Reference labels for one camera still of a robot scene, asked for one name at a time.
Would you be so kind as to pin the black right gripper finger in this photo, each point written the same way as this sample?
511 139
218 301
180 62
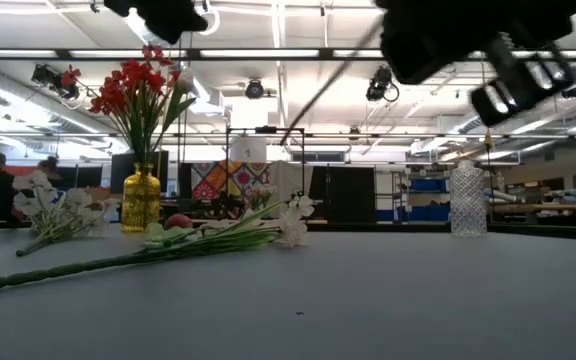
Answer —
423 50

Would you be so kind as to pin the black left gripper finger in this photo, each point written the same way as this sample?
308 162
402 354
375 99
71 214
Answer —
143 12
185 15

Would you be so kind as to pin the pale tulip with green leaf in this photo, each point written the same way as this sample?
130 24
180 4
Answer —
185 80

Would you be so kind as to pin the white artificial flower bunch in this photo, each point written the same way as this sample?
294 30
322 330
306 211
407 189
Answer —
75 197
228 240

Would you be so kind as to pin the red tulip with green stem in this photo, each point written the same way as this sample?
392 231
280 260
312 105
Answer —
178 222

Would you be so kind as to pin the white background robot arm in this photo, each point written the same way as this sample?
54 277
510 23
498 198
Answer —
500 195

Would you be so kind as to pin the clear cut-glass vase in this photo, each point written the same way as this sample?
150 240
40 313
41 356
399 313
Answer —
468 200

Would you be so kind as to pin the yellow glass vase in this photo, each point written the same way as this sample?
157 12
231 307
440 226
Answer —
140 205

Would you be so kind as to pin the small blue storage bin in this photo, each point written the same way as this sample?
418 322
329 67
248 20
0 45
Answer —
428 185

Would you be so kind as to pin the white hanging box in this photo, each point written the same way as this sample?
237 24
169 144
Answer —
248 150

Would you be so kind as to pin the wide blue storage bin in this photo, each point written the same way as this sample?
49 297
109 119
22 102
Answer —
418 213

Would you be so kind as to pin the black computer monitor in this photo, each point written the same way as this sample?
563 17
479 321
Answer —
115 175

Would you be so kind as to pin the black partition panel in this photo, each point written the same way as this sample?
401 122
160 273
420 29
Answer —
343 195

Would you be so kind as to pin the colourful patterned panel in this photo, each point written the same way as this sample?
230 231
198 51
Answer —
228 180

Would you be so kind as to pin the wooden background table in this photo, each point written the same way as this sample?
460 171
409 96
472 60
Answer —
543 207

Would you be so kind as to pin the background flower bouquet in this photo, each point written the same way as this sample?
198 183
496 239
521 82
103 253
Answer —
260 195

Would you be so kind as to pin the black ceiling-mounted camera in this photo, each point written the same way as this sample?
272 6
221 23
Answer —
254 89
380 82
48 75

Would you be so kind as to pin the overhead light bar rail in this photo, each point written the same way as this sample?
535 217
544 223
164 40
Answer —
63 54

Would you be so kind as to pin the thin black station frame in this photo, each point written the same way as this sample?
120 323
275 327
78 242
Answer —
265 129

